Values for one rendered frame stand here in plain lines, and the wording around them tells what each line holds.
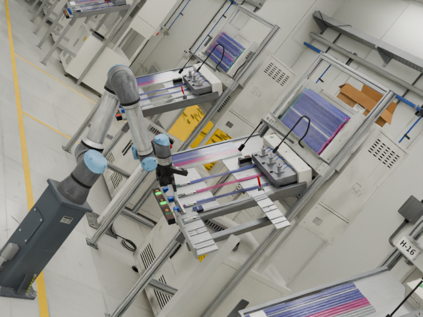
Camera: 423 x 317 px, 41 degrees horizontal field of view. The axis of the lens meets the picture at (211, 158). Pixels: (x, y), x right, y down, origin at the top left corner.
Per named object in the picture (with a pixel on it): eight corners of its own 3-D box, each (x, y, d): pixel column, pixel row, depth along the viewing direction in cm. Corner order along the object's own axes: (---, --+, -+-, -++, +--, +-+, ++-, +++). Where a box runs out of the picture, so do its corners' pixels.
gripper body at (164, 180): (157, 181, 299) (153, 161, 293) (172, 177, 301) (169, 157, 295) (160, 188, 292) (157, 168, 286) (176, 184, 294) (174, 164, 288)
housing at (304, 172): (299, 193, 319) (298, 172, 312) (264, 155, 360) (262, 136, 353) (311, 190, 321) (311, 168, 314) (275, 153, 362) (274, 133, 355)
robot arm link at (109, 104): (72, 170, 269) (116, 66, 255) (70, 156, 282) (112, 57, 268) (96, 177, 275) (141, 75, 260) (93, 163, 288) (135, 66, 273)
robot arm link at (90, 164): (72, 178, 258) (89, 155, 256) (70, 165, 270) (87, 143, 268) (94, 190, 264) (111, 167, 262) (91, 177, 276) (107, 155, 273)
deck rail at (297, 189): (186, 225, 301) (185, 216, 298) (185, 223, 302) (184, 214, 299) (306, 192, 318) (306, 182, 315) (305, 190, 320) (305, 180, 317)
